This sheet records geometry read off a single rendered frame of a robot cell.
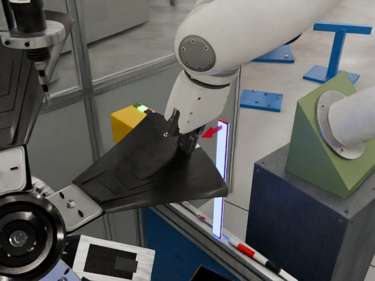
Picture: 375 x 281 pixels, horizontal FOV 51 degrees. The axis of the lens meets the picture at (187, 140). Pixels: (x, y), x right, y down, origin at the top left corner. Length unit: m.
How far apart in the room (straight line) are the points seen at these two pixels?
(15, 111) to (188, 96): 0.25
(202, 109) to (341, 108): 0.50
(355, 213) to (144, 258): 0.53
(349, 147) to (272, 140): 1.92
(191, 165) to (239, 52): 0.30
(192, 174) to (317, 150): 0.44
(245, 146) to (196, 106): 2.29
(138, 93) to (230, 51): 1.15
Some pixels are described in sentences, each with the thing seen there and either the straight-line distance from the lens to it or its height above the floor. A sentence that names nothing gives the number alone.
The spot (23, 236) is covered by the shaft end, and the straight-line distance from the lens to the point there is 0.55.
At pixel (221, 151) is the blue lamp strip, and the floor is 1.12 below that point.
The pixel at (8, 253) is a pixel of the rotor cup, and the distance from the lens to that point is 0.55.
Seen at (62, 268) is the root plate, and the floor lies 1.11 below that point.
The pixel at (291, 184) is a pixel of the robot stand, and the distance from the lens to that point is 1.08.
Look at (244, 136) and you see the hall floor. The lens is 2.99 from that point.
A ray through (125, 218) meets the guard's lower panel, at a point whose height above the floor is 0.30.
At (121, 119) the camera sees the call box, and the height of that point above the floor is 1.07.
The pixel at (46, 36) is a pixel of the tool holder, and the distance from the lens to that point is 0.47.
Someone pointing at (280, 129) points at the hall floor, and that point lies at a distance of 3.12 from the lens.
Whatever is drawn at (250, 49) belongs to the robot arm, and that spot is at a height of 1.44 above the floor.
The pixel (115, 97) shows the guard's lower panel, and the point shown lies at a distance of 1.51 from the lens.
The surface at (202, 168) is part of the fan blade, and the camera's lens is 0.70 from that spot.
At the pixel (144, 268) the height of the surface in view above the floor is 1.00.
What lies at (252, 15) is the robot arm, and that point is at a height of 1.48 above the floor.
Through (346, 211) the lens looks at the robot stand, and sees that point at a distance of 1.03.
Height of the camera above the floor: 1.59
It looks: 33 degrees down
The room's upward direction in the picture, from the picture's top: straight up
